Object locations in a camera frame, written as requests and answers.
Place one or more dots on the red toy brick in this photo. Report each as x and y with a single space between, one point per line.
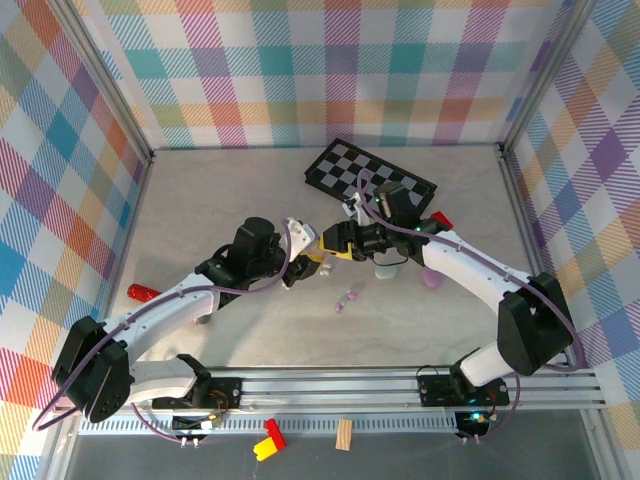
275 430

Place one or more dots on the purple earbud case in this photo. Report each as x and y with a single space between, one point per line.
431 281

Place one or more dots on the small circuit board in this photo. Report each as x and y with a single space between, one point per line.
475 419
200 425

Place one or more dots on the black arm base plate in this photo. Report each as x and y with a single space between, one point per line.
227 395
435 392

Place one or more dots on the aluminium frame post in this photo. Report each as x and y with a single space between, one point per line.
57 450
600 450
115 85
537 85

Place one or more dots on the aluminium side rail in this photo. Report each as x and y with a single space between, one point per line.
534 225
132 225

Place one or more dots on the small wooden block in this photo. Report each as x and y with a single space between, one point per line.
344 435

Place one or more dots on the red block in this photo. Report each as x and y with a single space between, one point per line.
441 219

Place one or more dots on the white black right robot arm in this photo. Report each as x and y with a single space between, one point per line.
465 270

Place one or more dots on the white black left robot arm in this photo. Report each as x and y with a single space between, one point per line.
165 312

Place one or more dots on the purple earbud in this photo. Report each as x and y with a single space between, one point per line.
340 307
352 295

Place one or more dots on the mint green earbud case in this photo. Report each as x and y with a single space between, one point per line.
386 274

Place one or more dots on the red glitter toy microphone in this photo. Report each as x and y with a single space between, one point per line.
142 292

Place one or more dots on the yellow toy brick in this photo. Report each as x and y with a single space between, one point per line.
264 450

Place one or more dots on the wide aluminium base rail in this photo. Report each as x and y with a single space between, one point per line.
325 387

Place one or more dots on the black grey chessboard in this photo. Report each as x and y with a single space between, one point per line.
340 170

